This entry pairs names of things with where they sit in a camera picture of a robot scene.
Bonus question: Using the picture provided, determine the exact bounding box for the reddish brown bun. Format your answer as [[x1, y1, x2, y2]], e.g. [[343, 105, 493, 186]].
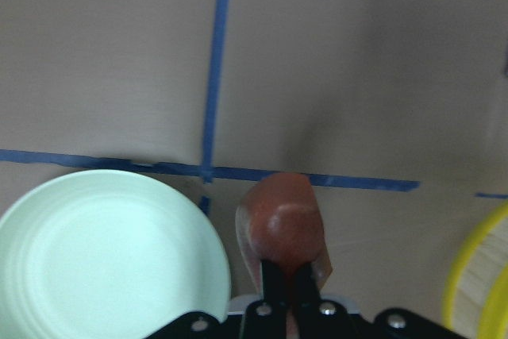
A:
[[235, 173, 333, 299]]

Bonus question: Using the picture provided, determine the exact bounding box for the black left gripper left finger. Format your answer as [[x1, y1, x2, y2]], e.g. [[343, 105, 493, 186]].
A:
[[260, 260, 289, 315]]

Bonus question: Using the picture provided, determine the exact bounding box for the light green bowl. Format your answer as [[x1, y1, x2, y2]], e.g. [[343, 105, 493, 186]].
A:
[[1, 170, 231, 338]]

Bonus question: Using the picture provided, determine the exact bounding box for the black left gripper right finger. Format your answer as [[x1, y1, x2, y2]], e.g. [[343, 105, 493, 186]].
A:
[[293, 263, 321, 314]]

